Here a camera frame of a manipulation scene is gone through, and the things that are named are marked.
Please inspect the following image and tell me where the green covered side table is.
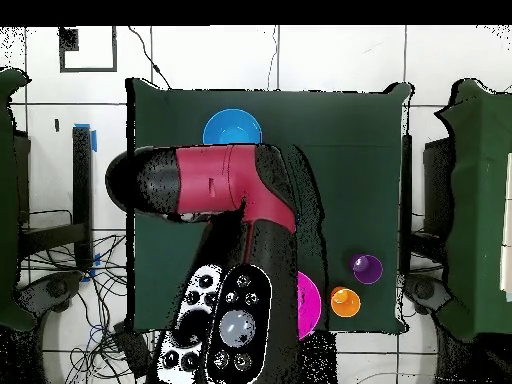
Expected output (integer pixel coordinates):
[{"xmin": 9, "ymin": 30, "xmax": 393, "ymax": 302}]
[
  {"xmin": 434, "ymin": 78, "xmax": 512, "ymax": 341},
  {"xmin": 0, "ymin": 65, "xmax": 37, "ymax": 331}
]

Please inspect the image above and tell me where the black stand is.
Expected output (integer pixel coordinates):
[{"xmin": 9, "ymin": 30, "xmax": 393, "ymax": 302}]
[{"xmin": 17, "ymin": 125, "xmax": 95, "ymax": 269}]

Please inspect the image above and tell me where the purple cup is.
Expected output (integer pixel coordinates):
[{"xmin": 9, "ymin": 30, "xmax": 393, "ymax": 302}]
[{"xmin": 350, "ymin": 253, "xmax": 384, "ymax": 286}]

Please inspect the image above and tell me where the orange cup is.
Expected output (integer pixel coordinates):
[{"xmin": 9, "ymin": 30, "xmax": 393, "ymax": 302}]
[{"xmin": 330, "ymin": 286, "xmax": 362, "ymax": 319}]

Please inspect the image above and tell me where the black chair base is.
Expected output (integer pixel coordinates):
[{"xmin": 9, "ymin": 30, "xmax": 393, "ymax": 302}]
[
  {"xmin": 403, "ymin": 273, "xmax": 453, "ymax": 315},
  {"xmin": 17, "ymin": 270, "xmax": 85, "ymax": 321}
]

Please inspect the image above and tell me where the thin black floor cable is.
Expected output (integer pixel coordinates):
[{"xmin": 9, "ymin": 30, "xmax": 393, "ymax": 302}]
[{"xmin": 127, "ymin": 25, "xmax": 173, "ymax": 90}]

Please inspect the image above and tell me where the pink bowl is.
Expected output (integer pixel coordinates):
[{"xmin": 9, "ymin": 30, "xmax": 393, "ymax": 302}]
[{"xmin": 296, "ymin": 270, "xmax": 322, "ymax": 341}]

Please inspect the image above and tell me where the tangle of black cables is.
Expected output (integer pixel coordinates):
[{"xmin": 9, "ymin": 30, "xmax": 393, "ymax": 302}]
[{"xmin": 19, "ymin": 233, "xmax": 153, "ymax": 384}]

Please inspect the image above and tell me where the large blue bowl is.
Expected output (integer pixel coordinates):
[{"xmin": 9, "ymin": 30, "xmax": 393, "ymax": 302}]
[{"xmin": 202, "ymin": 108, "xmax": 264, "ymax": 146}]

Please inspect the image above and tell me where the black power adapter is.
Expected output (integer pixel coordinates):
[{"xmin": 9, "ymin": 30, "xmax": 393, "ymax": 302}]
[{"xmin": 113, "ymin": 323, "xmax": 153, "ymax": 379}]

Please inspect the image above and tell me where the dark green tablecloth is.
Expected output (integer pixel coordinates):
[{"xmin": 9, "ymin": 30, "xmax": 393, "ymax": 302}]
[{"xmin": 125, "ymin": 77, "xmax": 415, "ymax": 335}]

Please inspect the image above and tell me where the black floor frame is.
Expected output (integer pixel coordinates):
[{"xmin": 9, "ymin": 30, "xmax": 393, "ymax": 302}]
[{"xmin": 58, "ymin": 25, "xmax": 118, "ymax": 74}]

